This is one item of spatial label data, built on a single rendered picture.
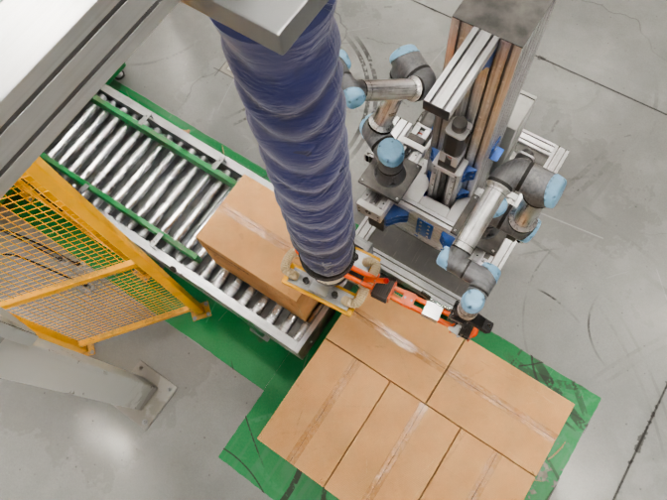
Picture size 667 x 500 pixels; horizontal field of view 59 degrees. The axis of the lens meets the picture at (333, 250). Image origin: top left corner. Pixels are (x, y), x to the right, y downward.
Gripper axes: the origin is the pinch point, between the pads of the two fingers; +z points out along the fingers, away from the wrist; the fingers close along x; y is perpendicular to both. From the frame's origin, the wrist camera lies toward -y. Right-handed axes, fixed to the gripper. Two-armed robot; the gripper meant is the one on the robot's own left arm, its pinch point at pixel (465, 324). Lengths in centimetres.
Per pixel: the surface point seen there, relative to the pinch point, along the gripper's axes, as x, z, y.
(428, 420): 32, 70, -6
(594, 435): -9, 123, -94
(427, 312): 2.5, -1.6, 15.0
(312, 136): 8, -116, 52
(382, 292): 2.9, -1.7, 34.5
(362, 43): -193, 124, 145
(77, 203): 34, -42, 142
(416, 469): 55, 70, -11
